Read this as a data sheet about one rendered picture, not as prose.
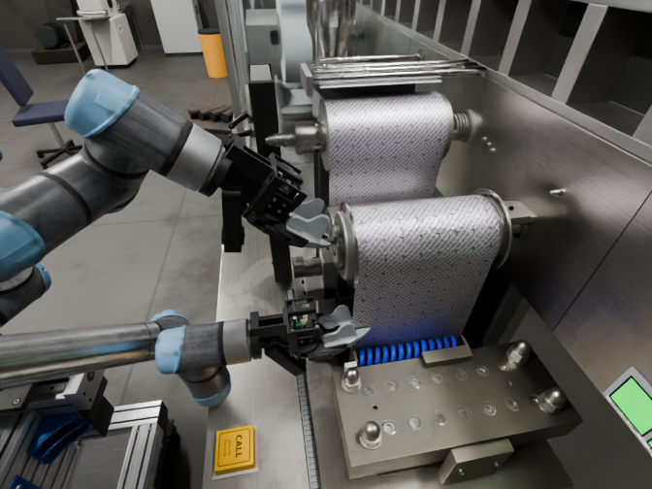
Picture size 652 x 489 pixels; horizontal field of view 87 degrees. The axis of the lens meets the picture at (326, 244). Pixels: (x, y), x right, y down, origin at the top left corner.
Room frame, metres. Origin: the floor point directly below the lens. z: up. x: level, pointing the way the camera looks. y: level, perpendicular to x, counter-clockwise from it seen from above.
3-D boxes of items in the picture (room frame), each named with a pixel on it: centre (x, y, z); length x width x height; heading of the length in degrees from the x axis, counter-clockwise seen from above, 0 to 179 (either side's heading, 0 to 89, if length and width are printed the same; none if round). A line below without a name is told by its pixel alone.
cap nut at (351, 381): (0.31, -0.05, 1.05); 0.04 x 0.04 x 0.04
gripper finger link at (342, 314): (0.40, -0.03, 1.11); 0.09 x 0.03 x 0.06; 101
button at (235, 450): (0.25, 0.17, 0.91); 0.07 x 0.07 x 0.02; 10
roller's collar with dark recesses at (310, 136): (0.69, 0.03, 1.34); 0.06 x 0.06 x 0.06; 10
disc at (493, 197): (0.49, -0.28, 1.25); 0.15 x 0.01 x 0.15; 10
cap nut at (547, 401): (0.28, -0.39, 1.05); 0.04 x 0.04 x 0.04
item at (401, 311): (0.41, -0.16, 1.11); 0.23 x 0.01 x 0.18; 100
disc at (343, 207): (0.44, -0.04, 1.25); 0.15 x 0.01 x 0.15; 10
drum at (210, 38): (6.34, 1.82, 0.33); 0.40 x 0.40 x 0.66
